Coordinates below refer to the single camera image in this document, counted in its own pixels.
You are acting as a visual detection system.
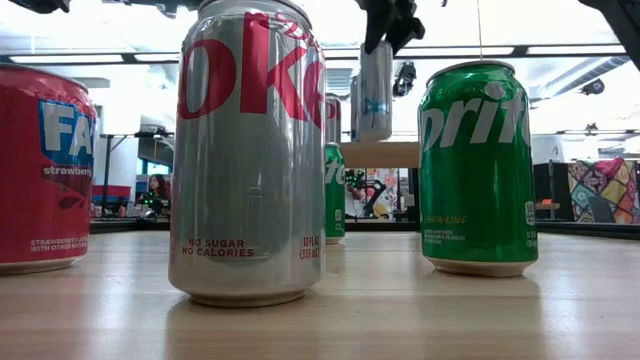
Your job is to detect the thin hanging wire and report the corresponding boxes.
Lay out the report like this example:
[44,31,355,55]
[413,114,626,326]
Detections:
[476,0,484,62]

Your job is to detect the black-legged background table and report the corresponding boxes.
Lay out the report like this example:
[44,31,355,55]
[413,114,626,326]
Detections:
[98,128,175,211]

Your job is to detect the seated person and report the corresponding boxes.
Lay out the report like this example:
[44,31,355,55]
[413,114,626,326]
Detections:
[139,173,172,216]

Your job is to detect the colourful poster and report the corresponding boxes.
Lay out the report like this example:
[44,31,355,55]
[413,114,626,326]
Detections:
[344,168,401,220]

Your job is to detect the silver ventilation duct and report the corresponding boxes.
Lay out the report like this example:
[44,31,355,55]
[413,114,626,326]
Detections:
[537,55,632,100]

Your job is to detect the black ceiling-mounted device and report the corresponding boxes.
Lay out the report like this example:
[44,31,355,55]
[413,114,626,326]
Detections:
[391,60,418,99]

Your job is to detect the wooden shelf black metal legs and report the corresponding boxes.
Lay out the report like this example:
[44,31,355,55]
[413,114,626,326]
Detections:
[339,141,421,232]

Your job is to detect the black aluminium frame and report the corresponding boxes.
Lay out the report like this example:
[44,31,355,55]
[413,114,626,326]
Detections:
[88,217,640,240]

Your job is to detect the colourful patchwork quilt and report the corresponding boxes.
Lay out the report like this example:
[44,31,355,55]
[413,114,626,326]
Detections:
[567,158,640,225]

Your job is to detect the green Sprite can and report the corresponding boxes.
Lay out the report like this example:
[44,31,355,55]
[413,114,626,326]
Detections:
[324,142,347,246]
[417,59,540,279]

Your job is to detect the silver Diet Coke can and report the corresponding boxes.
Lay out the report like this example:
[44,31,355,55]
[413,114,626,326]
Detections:
[168,0,327,308]
[324,93,343,145]

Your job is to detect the red Fanta strawberry can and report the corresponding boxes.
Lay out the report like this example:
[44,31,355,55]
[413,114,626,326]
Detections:
[0,63,97,276]

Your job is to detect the slim Celsius Arctic Vibe can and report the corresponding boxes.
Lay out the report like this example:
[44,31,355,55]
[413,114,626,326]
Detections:
[349,74,362,141]
[357,40,395,143]

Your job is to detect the white ceiling air vent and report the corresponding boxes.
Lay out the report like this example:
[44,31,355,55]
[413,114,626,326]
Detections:
[325,67,354,96]

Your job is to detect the black background cabinet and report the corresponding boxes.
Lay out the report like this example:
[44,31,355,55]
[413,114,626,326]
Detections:
[532,162,571,222]

